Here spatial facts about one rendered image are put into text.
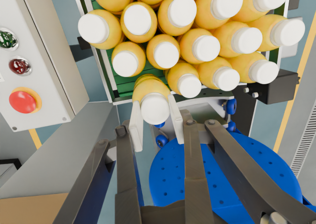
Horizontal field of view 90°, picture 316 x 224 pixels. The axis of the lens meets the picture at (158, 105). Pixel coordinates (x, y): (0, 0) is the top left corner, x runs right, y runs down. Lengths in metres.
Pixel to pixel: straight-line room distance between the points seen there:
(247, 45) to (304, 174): 2.59
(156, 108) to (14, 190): 0.74
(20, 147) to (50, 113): 1.79
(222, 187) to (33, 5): 0.42
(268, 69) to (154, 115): 0.22
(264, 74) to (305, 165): 2.42
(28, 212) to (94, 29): 0.50
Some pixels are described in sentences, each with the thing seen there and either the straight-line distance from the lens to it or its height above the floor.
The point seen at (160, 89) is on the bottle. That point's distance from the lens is 0.23.
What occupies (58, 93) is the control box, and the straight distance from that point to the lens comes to 0.29.
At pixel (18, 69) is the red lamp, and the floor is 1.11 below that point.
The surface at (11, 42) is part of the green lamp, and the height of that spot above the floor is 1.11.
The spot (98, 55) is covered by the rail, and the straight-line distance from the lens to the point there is 0.38.
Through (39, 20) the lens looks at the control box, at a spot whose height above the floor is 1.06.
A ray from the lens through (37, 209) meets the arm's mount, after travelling 0.60.
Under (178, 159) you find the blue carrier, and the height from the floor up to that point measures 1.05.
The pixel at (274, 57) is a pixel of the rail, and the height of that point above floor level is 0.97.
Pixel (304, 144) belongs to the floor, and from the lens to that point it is 2.46.
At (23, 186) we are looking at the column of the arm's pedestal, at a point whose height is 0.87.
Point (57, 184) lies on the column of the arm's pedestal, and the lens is 0.79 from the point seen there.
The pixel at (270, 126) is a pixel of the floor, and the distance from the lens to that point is 2.03.
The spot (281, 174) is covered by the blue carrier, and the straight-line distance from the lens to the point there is 0.39.
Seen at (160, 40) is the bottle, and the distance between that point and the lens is 0.29.
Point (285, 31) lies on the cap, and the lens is 0.34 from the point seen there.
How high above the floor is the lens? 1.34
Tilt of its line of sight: 66 degrees down
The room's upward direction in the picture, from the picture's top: 171 degrees clockwise
